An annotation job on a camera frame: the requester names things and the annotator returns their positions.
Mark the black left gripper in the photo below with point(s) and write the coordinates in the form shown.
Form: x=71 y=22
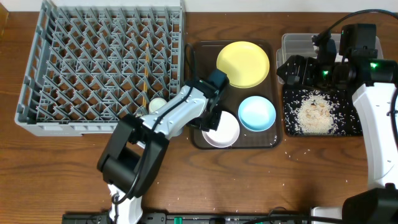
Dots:
x=204 y=123

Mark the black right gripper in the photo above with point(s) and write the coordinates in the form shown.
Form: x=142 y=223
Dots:
x=308 y=63

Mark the white pink bowl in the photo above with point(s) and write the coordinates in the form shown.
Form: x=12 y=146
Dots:
x=227 y=132

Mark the light blue bowl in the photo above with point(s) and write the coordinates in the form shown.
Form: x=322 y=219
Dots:
x=257 y=113

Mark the yellow round plate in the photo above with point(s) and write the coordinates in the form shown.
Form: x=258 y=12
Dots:
x=245 y=63

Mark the pale green cup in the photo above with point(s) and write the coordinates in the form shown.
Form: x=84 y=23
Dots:
x=156 y=104

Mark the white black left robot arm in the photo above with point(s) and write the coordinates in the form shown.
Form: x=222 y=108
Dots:
x=132 y=157

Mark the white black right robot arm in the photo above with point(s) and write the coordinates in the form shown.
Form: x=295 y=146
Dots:
x=373 y=83

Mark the clear plastic waste bin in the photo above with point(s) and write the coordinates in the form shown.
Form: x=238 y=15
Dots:
x=295 y=45

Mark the black waste tray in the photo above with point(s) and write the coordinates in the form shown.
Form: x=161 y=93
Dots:
x=323 y=115

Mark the dark brown serving tray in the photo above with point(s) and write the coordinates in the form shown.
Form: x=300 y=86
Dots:
x=206 y=53

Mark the grey plastic dish rack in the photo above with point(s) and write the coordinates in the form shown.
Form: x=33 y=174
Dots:
x=93 y=62

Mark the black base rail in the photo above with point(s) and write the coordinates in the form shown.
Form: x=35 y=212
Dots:
x=161 y=218

